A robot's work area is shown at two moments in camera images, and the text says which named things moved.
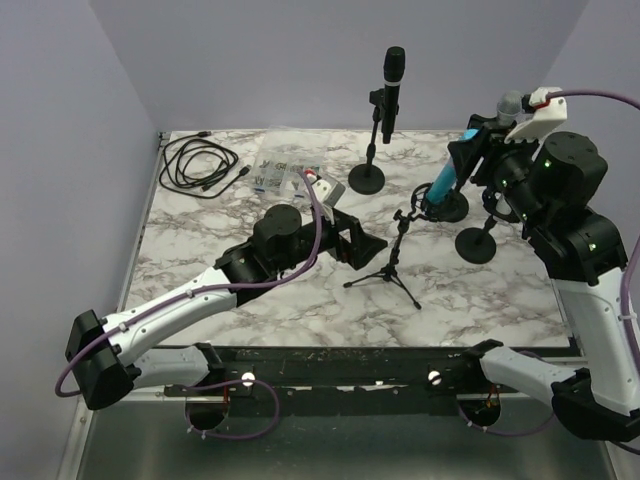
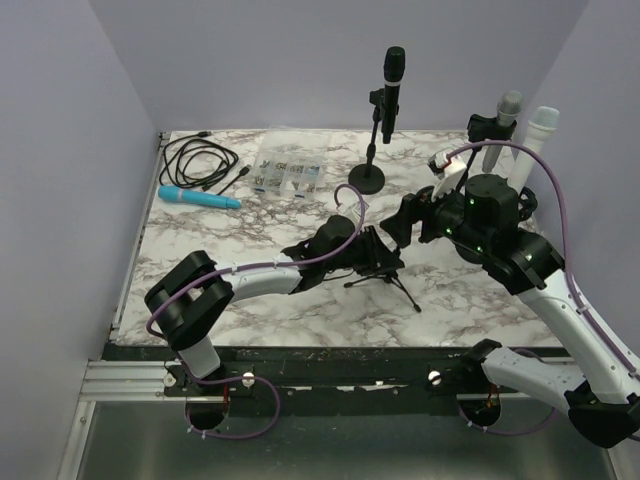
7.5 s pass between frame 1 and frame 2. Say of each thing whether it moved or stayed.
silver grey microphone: stayed
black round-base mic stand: stayed
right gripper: moved
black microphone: stayed
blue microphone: moved
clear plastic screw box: stayed
